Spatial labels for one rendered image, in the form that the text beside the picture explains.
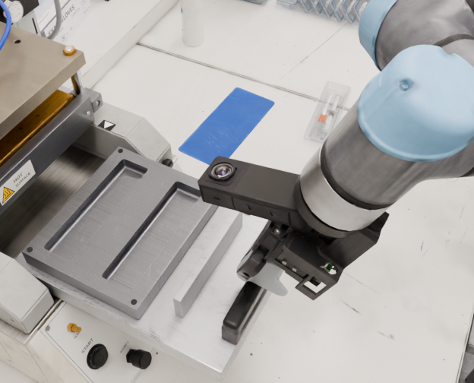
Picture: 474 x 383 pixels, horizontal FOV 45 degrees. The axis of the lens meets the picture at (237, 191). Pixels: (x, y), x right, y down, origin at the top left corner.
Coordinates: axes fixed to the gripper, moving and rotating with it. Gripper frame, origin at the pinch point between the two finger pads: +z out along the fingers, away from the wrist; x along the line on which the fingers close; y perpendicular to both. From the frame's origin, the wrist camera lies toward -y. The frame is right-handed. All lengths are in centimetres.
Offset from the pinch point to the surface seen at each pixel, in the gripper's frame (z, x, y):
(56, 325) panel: 15.2, -13.3, -14.5
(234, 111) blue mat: 33, 48, -16
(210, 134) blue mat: 33, 39, -17
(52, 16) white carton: 36, 44, -59
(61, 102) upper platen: 5.6, 8.2, -31.2
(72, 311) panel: 15.6, -10.6, -14.1
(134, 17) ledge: 40, 61, -49
